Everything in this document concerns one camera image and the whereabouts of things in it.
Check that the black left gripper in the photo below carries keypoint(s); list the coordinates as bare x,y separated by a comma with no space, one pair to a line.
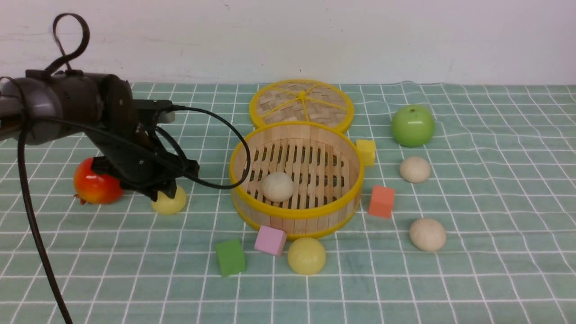
143,160

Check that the yellow bun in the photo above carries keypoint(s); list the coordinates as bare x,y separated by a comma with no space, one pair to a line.
306,256
165,205

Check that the beige bun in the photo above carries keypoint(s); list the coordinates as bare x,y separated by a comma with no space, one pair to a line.
429,235
277,187
415,169

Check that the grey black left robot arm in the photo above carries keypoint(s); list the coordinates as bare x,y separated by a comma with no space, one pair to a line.
50,107

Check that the woven bamboo steamer lid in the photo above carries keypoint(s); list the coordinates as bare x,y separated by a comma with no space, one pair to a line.
302,100

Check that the bamboo steamer tray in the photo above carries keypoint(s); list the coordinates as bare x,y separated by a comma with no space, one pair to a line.
324,165

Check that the red toy pomegranate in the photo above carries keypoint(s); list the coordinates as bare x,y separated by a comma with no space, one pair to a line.
93,188

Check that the green cube block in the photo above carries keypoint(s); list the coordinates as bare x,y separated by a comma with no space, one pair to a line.
230,256

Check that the pink cube block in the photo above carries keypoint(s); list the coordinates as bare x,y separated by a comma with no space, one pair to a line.
270,240

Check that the yellow cube block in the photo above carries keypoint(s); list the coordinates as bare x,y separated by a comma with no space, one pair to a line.
367,151

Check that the orange cube block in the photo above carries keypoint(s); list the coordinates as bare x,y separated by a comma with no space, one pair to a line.
382,202

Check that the green toy apple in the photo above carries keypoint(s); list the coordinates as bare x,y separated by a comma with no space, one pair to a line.
413,126

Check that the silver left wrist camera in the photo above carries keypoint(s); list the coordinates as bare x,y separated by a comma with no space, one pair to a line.
153,112

